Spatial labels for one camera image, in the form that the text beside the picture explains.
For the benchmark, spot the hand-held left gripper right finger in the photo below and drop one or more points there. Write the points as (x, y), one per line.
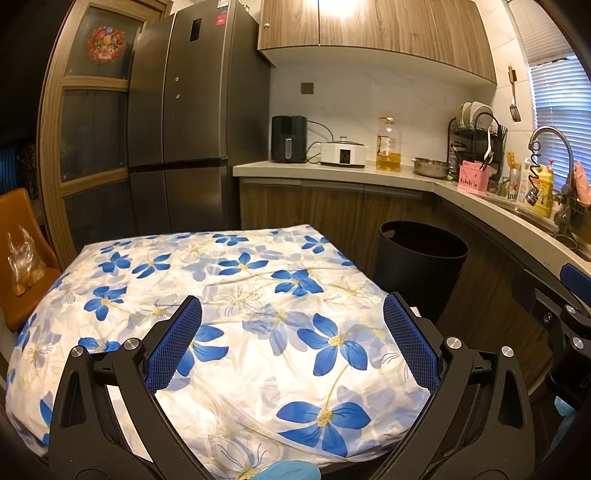
(411, 341)

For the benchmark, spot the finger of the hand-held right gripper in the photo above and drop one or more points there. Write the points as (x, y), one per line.
(535, 290)
(575, 277)

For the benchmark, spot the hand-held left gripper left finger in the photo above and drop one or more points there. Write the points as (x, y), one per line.
(175, 341)

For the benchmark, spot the black trash bin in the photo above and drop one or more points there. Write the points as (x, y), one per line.
(415, 272)

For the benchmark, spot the person's right hand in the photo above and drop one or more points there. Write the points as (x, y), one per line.
(562, 408)

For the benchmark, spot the person's left hand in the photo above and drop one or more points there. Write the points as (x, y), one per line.
(286, 471)

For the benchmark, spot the metal sink strainer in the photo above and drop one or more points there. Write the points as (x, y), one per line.
(565, 240)

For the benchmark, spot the steel kitchen sink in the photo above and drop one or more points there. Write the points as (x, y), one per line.
(531, 214)

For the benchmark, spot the blue floral cloth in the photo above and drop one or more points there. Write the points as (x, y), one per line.
(240, 295)

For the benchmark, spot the yellow detergent bottle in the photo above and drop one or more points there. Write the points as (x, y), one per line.
(545, 194)

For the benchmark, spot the pink cloth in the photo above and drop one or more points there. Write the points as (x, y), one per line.
(581, 184)

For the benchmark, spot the white plastic bottle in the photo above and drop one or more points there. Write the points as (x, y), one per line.
(524, 182)

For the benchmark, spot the silver beer can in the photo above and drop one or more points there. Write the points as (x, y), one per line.
(514, 184)

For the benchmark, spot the pink utensil holder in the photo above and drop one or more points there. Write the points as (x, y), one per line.
(473, 180)

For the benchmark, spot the metal kitchen faucet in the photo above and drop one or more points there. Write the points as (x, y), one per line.
(549, 130)

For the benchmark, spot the kitchen counter with wooden cabinets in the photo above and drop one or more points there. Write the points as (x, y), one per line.
(332, 207)

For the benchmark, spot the black chopsticks bundle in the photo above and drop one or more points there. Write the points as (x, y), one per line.
(502, 136)

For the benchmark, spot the metal mixing bowl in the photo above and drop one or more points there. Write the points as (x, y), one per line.
(431, 167)

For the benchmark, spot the black dish rack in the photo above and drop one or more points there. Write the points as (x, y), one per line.
(457, 143)

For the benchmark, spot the clear plastic bag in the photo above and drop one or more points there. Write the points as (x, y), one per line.
(23, 267)

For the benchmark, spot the metal slotted spatula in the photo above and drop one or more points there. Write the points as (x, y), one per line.
(515, 113)

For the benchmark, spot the window blinds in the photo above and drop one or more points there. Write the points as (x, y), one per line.
(561, 97)

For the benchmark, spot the white bowl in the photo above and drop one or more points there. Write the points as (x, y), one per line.
(481, 113)

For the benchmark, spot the cooking oil bottle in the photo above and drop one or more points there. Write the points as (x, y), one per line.
(388, 152)

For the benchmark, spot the white plate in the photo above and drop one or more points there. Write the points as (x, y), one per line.
(462, 114)

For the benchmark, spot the white slow cooker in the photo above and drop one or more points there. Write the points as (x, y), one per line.
(341, 154)

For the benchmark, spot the orange chair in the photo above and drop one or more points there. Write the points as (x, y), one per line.
(18, 212)

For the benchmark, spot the dark grey refrigerator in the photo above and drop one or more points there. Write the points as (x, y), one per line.
(198, 115)

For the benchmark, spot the black air fryer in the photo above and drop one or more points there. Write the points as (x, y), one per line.
(288, 131)

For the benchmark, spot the wooden framed glass door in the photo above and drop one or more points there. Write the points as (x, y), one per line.
(48, 138)

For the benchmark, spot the colourful floral door decal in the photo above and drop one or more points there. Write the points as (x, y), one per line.
(106, 42)

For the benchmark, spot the wooden upper cabinets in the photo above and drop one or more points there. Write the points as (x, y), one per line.
(369, 32)

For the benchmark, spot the wooden wall hook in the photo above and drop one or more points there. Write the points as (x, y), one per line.
(511, 74)

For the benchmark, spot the dark wall outlet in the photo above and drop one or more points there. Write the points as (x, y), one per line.
(307, 87)

